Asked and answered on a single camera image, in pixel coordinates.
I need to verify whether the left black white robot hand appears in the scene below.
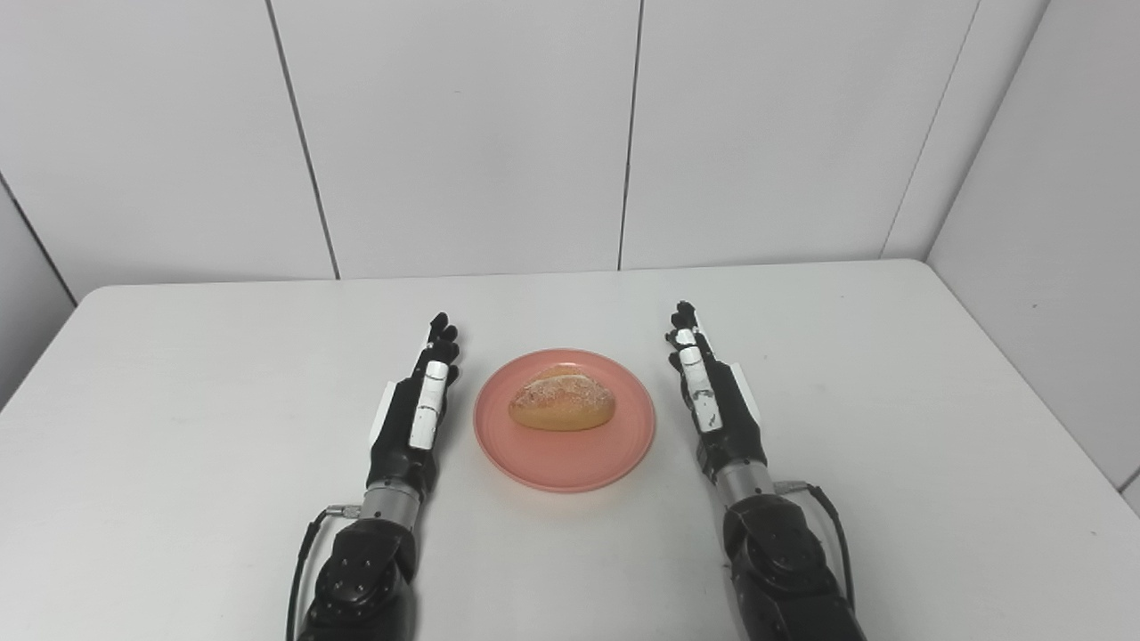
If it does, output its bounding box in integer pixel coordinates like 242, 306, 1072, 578
367, 312, 462, 499

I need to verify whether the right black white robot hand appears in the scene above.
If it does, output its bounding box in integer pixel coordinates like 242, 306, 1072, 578
665, 301, 769, 486

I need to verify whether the pink round plate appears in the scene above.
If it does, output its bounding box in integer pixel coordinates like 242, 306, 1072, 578
473, 348, 657, 494

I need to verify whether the golden bread roll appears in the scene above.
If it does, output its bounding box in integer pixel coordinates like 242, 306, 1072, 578
509, 364, 617, 433

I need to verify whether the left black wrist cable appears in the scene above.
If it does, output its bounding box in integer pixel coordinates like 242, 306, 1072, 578
286, 505, 363, 641

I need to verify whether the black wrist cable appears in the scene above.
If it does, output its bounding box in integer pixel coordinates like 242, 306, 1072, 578
286, 505, 363, 641
773, 482, 858, 611

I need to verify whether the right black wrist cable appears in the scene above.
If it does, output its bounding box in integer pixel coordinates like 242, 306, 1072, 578
773, 482, 858, 611

